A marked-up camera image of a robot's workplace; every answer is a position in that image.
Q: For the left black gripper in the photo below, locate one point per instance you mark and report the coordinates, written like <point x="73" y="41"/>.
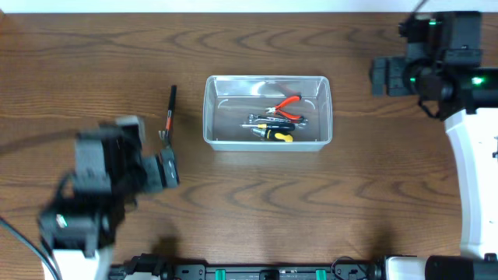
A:
<point x="153" y="183"/>

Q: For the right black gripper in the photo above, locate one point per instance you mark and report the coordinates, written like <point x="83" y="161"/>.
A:
<point x="394" y="85"/>

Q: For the small black claw hammer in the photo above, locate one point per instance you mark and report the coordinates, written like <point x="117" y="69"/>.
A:
<point x="169" y="114"/>

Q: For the silver combination wrench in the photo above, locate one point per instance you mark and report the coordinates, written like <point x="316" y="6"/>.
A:
<point x="263" y="118"/>

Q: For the thin black precision screwdriver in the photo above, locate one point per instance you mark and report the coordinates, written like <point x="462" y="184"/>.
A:
<point x="275" y="126"/>

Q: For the red handled pliers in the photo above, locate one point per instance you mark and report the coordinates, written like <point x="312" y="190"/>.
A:
<point x="280" y="108"/>

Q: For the stubby yellow black screwdriver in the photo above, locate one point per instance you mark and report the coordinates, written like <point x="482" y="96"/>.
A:
<point x="271" y="134"/>

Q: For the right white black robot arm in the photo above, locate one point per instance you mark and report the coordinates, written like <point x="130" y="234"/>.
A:
<point x="442" y="66"/>

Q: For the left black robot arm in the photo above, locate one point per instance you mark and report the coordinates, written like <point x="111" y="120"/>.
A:
<point x="78" y="227"/>

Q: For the clear plastic container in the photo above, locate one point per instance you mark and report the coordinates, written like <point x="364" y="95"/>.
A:
<point x="229" y="99"/>

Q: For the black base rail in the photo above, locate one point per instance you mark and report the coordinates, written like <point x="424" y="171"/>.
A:
<point x="148" y="266"/>

